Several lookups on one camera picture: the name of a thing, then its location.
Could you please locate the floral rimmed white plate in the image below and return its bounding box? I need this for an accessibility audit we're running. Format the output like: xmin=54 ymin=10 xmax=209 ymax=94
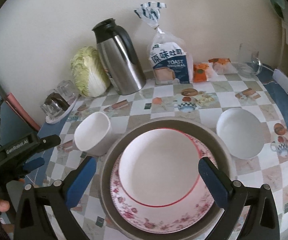
xmin=110 ymin=134 xmax=215 ymax=234

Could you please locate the white square ceramic bowl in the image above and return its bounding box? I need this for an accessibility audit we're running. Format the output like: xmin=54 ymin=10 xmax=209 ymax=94
xmin=73 ymin=112 xmax=113 ymax=157

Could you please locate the dark tinted glass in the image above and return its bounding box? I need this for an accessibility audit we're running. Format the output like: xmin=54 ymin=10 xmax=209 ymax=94
xmin=45 ymin=92 xmax=69 ymax=111

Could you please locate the upturned clear glass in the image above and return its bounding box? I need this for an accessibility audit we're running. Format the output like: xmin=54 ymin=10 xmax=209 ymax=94
xmin=57 ymin=80 xmax=78 ymax=102

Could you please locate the napa cabbage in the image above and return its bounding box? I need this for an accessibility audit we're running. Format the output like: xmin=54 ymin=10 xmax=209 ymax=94
xmin=71 ymin=46 xmax=110 ymax=98

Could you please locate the strawberry pattern red-rimmed bowl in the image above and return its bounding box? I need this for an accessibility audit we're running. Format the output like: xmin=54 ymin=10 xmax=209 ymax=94
xmin=119 ymin=128 xmax=201 ymax=207

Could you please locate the clear glass cup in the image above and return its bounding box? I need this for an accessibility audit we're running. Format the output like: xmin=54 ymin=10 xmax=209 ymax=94
xmin=40 ymin=101 xmax=62 ymax=118

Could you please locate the clear glass measuring jug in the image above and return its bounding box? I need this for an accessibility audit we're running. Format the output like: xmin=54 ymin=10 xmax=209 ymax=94
xmin=237 ymin=43 xmax=262 ymax=77

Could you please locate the white round shallow bowl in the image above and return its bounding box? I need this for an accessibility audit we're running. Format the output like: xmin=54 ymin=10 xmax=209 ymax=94
xmin=216 ymin=108 xmax=265 ymax=159

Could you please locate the large stainless steel basin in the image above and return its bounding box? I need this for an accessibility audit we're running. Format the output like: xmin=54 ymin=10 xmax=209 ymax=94
xmin=99 ymin=116 xmax=236 ymax=239

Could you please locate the patterned plastic tablecloth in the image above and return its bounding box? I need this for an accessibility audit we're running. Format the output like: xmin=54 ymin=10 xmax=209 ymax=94
xmin=25 ymin=67 xmax=288 ymax=239

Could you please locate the orange white snack packet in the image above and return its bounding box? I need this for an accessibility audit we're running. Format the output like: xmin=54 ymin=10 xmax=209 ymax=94
xmin=208 ymin=58 xmax=238 ymax=75

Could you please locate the stainless steel thermos jug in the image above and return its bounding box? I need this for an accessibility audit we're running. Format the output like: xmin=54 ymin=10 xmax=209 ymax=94
xmin=92 ymin=18 xmax=146 ymax=95

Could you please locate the toast bread bag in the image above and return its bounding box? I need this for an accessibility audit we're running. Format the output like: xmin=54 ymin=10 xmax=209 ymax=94
xmin=134 ymin=2 xmax=193 ymax=85

